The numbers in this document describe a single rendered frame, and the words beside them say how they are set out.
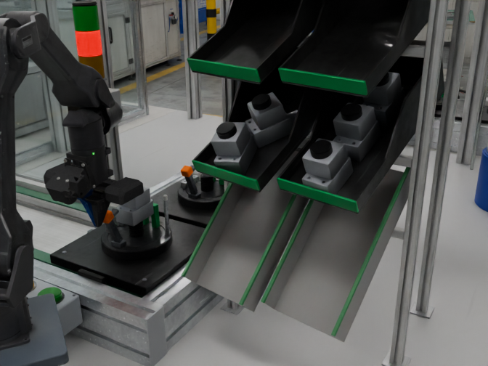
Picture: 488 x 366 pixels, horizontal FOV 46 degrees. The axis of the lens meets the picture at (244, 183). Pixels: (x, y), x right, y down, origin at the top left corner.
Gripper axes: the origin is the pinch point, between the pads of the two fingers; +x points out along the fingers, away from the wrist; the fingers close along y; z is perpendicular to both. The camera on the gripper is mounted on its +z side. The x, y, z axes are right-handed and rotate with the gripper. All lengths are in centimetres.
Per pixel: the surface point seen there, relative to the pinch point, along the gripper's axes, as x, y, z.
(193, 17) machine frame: -17, -60, -118
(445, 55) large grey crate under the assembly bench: 70, -49, -545
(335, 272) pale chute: 3.5, 43.3, -6.2
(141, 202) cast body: 2.3, 2.1, -9.9
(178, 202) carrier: 11.9, -4.4, -29.6
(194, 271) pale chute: 7.4, 20.4, -1.0
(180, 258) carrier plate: 11.8, 11.0, -9.3
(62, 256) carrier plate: 11.7, -9.1, 1.4
